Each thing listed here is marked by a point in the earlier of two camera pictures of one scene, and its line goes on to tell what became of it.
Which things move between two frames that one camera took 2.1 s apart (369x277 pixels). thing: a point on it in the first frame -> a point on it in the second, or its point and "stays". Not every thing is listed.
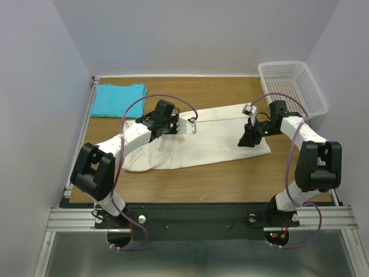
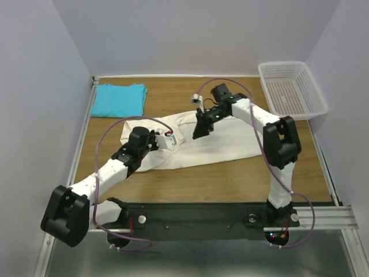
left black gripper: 174,119 -> 151,136
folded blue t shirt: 113,101 stays
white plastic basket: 292,82 stays
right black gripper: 250,134 -> 202,127
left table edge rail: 69,186 stays
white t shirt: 218,136 stays
